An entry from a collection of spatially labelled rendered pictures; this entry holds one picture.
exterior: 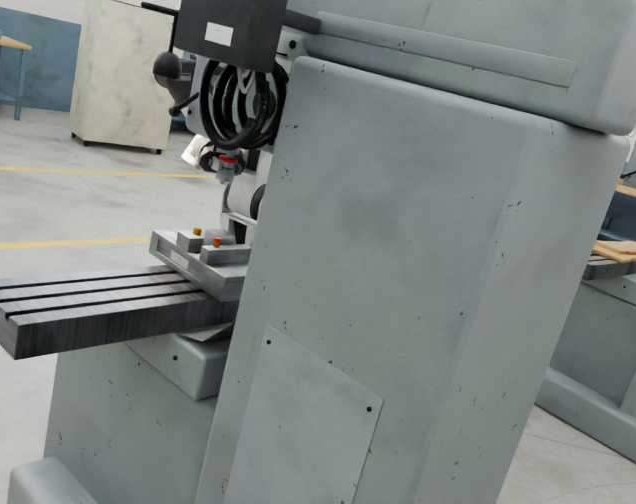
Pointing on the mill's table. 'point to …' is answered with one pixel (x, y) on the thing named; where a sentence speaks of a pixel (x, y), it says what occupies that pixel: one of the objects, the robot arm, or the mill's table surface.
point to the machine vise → (205, 264)
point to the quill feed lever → (195, 95)
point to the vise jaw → (190, 241)
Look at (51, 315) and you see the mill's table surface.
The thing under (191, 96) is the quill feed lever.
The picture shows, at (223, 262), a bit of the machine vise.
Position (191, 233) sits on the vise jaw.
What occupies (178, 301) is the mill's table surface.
